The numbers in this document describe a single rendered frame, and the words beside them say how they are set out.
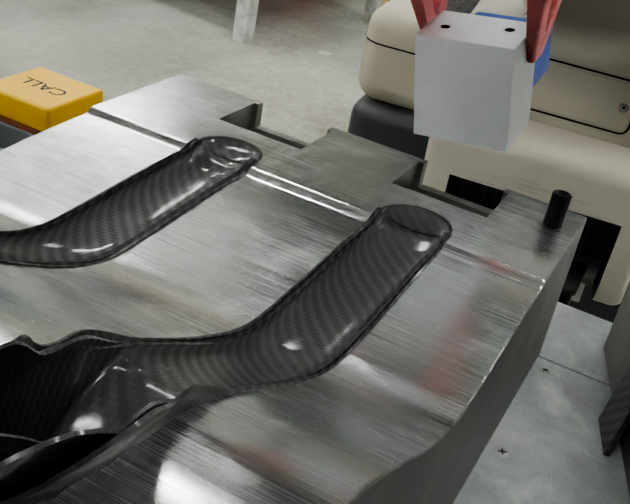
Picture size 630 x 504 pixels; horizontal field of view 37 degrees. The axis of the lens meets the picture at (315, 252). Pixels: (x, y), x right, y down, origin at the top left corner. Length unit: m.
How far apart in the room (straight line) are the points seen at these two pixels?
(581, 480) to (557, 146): 0.46
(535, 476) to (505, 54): 0.20
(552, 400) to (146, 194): 0.24
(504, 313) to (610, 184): 0.48
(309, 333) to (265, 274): 0.04
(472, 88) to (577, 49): 0.43
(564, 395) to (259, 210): 0.20
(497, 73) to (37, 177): 0.22
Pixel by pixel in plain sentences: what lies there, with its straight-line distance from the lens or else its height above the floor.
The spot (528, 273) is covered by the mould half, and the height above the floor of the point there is 0.89.
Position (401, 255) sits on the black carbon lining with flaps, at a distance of 0.44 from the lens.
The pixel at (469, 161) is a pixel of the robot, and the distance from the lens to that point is 0.89.
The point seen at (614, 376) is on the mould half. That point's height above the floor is 0.81.
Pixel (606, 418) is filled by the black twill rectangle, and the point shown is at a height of 0.81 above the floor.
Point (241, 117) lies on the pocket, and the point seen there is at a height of 0.88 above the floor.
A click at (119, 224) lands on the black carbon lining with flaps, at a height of 0.88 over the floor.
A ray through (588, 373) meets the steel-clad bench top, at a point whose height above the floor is 0.80.
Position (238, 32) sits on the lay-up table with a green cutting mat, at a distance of 3.72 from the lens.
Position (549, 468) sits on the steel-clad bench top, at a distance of 0.48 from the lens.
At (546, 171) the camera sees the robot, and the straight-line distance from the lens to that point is 0.88.
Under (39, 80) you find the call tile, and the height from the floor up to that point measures 0.84.
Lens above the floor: 1.09
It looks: 29 degrees down
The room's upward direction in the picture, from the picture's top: 11 degrees clockwise
